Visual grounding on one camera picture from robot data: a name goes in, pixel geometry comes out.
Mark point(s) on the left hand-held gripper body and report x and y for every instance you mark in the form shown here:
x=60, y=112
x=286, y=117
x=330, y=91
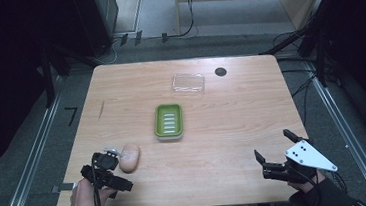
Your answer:
x=105, y=163

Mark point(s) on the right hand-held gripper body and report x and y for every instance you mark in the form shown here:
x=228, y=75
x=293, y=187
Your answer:
x=308, y=159

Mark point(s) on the person's left hand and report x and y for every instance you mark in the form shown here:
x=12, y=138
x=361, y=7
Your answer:
x=84, y=196

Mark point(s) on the person's right hand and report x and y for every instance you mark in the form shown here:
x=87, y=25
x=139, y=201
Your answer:
x=307, y=185

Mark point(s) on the black metal stand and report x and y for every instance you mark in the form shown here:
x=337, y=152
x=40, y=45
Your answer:
x=48, y=78

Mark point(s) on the black tripod stand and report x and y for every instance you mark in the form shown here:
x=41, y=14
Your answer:
x=312, y=34

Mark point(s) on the grey tape strip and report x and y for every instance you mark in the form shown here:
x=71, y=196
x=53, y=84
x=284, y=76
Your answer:
x=65, y=187

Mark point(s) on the black curtain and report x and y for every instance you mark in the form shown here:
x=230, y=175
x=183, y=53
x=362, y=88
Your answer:
x=4, y=71
x=363, y=43

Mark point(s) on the black floor plug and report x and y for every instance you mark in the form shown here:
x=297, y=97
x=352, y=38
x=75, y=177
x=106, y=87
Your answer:
x=124, y=39
x=138, y=37

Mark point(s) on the black cabinet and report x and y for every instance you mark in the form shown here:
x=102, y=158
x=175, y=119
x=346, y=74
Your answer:
x=96, y=20

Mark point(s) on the clear plastic lid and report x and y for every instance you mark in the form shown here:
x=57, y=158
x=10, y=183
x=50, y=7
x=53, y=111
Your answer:
x=188, y=82

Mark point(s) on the black round table grommet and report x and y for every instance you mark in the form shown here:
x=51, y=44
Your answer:
x=220, y=72

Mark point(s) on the metal floor rail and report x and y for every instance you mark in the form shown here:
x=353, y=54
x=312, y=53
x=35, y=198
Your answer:
x=351, y=141
x=26, y=170

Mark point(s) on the beige soap bar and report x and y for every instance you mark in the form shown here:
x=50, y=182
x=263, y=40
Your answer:
x=129, y=158

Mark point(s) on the green soap dish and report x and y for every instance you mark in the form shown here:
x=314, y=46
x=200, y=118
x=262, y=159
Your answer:
x=168, y=122

